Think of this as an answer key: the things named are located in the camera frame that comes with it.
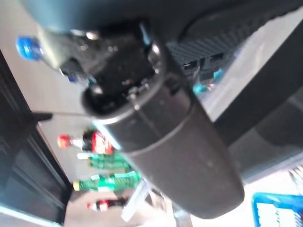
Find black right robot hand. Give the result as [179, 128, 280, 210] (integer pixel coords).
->
[21, 0, 303, 219]

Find blue plastic shopping basket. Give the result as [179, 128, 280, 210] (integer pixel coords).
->
[251, 192, 303, 227]

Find small Pepsi bottle blue cap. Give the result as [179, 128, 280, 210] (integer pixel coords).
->
[15, 35, 98, 86]

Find green Sprite bottle yellow cap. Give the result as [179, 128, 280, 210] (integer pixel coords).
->
[72, 171, 143, 192]
[77, 152, 132, 170]

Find Coca-Cola bottle red cap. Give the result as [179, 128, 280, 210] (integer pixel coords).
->
[58, 131, 115, 155]
[87, 198, 126, 213]

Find black shelf board clear rail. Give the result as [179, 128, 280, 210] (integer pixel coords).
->
[208, 9, 303, 121]
[214, 26, 303, 148]

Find grey shelf board without rail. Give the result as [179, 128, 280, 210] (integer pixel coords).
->
[0, 49, 71, 225]

